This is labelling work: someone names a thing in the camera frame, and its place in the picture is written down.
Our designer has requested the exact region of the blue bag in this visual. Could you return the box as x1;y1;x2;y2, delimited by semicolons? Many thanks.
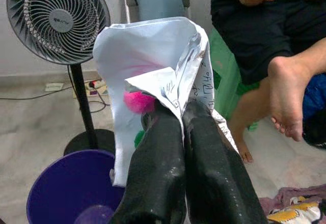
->
302;73;326;123

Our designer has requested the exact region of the black bag with white print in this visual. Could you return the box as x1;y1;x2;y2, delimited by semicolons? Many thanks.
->
302;116;326;149

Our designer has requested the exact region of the pink pompom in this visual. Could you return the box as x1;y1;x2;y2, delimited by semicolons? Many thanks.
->
123;90;156;114

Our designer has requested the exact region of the grey standing fan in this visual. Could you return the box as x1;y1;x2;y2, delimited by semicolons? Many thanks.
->
6;0;116;156

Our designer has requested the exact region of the white power strip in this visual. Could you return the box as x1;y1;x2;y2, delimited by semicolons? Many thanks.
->
45;82;64;92

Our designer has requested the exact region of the pink cartoon mouse blanket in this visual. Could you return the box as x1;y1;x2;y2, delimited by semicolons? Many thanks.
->
259;184;326;224

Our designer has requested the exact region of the power strip with red switch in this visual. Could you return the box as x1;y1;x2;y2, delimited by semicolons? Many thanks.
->
86;79;109;91

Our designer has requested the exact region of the green plastic stool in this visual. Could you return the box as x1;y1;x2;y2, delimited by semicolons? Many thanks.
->
208;27;260;133

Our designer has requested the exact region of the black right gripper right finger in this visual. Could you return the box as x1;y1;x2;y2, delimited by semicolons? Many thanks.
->
182;101;268;224

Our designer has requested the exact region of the black floor cable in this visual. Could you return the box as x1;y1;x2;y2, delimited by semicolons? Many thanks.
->
0;85;74;100

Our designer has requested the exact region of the purple plastic bucket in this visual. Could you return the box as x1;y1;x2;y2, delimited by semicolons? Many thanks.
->
26;149;126;224

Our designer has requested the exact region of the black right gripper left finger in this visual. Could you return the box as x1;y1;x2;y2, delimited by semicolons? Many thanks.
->
109;103;186;224

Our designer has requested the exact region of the green pompom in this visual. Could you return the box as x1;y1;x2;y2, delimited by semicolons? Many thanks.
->
133;129;146;149

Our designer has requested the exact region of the person in black clothes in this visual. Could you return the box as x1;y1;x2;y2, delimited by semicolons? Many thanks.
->
210;0;326;164

